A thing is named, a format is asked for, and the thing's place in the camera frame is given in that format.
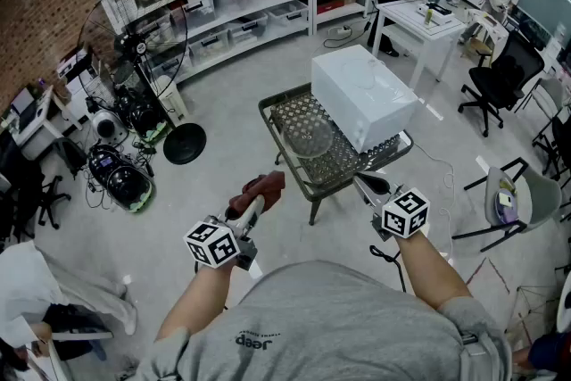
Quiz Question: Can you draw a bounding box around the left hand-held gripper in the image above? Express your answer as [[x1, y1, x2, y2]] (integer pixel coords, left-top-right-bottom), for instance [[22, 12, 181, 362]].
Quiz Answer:
[[182, 195, 267, 272]]

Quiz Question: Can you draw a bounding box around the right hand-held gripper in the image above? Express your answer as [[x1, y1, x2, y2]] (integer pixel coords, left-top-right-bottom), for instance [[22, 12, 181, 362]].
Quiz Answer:
[[352, 171, 432, 243]]

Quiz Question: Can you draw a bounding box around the reddish brown cloth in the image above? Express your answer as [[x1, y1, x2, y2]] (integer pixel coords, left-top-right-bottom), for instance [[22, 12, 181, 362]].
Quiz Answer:
[[228, 170, 286, 220]]

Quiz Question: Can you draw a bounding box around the round glass plate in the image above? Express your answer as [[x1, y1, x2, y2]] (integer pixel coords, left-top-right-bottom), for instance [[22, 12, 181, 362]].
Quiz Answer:
[[281, 118, 335, 160]]

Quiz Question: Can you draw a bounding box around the person's left forearm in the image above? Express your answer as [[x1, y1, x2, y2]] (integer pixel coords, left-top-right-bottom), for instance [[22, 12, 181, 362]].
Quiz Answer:
[[153, 256, 237, 343]]

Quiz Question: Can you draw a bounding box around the person's right forearm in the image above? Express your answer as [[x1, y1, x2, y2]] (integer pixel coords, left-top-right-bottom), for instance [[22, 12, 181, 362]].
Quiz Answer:
[[398, 225, 474, 312]]

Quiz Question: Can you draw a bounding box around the white microwave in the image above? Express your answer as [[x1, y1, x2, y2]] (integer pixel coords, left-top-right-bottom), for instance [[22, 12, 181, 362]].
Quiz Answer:
[[310, 44, 421, 154]]

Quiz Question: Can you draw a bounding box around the green metal lattice table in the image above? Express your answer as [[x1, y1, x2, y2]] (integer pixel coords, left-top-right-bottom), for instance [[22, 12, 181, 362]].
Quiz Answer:
[[257, 82, 415, 227]]

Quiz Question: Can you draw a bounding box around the black glossy helmet green trim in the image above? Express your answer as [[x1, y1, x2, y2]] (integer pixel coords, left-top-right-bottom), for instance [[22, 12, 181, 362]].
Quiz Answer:
[[106, 167, 156, 214]]

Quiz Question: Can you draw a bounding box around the purple and white pouch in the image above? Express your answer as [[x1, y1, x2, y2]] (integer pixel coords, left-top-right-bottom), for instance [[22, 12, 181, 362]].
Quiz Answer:
[[493, 186, 519, 225]]

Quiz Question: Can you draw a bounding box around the cream plastic bin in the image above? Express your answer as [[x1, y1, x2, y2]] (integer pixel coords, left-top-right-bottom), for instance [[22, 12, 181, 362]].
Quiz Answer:
[[155, 74, 189, 122]]

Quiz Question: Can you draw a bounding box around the person's grey t-shirt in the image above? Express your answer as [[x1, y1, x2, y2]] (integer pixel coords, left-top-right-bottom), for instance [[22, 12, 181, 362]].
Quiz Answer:
[[133, 260, 514, 381]]

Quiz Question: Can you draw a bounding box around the black glossy equipment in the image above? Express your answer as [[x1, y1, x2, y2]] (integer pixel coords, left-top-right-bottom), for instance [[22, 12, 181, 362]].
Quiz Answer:
[[113, 86, 169, 144]]

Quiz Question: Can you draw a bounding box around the black device with small screen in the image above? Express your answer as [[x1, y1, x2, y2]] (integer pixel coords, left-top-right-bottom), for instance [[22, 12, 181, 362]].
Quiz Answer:
[[87, 144, 122, 178]]

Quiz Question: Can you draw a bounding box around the white round speaker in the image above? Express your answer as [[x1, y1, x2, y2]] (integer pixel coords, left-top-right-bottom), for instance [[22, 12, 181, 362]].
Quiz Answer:
[[91, 110, 120, 140]]

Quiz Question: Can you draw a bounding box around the grey shell chair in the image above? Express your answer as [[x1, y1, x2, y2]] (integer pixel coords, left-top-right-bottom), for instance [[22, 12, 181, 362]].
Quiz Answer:
[[451, 157, 564, 254]]

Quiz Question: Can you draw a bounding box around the white table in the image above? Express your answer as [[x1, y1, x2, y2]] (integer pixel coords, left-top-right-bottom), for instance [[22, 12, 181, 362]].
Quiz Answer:
[[369, 0, 468, 89]]

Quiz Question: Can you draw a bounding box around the wooden stool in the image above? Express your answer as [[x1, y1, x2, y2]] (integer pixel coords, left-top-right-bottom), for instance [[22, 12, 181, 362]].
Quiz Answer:
[[461, 35, 495, 60]]

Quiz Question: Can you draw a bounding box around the black office chair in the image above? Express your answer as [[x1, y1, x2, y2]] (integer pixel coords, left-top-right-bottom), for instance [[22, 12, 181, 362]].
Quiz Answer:
[[458, 29, 547, 138]]

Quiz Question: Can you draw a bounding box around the white and black appliance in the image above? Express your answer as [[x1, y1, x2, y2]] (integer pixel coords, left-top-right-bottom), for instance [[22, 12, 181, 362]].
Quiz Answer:
[[417, 2, 456, 26]]

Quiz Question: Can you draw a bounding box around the grey and black chair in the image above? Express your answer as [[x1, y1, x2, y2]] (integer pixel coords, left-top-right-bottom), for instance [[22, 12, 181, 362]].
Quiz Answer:
[[530, 78, 571, 193]]

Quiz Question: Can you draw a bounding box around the black swivel chair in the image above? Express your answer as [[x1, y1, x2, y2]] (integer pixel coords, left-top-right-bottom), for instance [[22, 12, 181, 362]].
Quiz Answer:
[[0, 133, 72, 240]]

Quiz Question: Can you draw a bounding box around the white desk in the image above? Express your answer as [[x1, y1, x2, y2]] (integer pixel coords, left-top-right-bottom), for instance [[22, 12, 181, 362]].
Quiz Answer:
[[0, 84, 85, 162]]

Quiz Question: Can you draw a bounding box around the white printed box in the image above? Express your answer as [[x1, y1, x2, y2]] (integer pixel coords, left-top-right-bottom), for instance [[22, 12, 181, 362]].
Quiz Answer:
[[56, 50, 92, 80]]

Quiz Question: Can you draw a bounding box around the tangle of black cables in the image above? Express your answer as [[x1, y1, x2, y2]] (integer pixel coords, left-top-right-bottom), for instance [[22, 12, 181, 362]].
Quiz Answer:
[[83, 133, 158, 211]]

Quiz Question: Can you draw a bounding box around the black power strip cable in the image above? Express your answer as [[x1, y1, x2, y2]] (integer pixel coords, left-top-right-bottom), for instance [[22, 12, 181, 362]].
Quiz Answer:
[[322, 20, 374, 51]]

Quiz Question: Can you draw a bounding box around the black pedestal fan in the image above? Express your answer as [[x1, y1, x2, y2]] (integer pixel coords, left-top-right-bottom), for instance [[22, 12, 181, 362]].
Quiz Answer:
[[76, 0, 208, 167]]

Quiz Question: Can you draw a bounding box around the grey shoulder strap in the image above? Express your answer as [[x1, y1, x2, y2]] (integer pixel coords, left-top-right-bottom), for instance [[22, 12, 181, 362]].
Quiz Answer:
[[458, 325, 509, 381]]

